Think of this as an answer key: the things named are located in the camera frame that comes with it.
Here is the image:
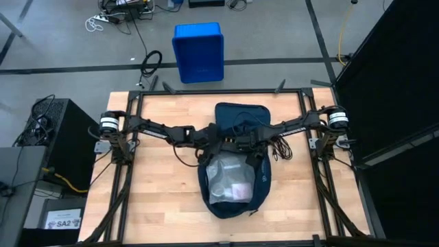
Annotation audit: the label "black cable bundle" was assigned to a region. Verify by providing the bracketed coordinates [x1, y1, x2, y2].
[270, 137, 294, 161]

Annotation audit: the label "black computer tower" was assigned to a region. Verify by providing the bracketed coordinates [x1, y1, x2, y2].
[20, 98, 100, 191]

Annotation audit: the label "grey side desk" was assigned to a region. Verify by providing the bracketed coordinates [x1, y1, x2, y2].
[0, 146, 47, 247]

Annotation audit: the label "blue plastic bin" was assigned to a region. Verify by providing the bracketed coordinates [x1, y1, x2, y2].
[171, 22, 225, 84]

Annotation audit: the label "black box with sign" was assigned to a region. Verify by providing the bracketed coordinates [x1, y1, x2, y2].
[20, 197, 86, 247]

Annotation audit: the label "black tower cables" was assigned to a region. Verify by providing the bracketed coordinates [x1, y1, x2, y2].
[12, 94, 56, 147]

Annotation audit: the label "power strip electronics pile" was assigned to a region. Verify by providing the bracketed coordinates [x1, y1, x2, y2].
[99, 0, 155, 21]

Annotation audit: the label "white floor cable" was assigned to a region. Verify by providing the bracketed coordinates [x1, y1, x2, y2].
[84, 13, 119, 33]

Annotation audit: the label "navy blue backpack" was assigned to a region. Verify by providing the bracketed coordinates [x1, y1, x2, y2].
[198, 102, 272, 220]

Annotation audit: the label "black metal table frame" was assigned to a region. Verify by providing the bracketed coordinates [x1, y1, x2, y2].
[78, 87, 371, 247]

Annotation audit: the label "clear mesh zip pouch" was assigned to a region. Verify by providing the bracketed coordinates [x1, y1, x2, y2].
[205, 152, 257, 205]

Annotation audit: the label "yellow cable by tower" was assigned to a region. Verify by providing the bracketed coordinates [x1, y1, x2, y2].
[41, 167, 88, 193]

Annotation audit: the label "coiled black floor cable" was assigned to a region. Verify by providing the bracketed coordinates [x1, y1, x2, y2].
[139, 50, 163, 86]

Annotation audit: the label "black partition panel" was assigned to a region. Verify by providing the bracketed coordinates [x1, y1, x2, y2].
[334, 0, 439, 241]

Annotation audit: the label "white SA2 sign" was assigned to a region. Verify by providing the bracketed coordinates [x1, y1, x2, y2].
[44, 208, 82, 230]

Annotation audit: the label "long yellow floor cable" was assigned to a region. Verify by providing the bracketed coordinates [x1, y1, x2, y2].
[337, 3, 354, 67]

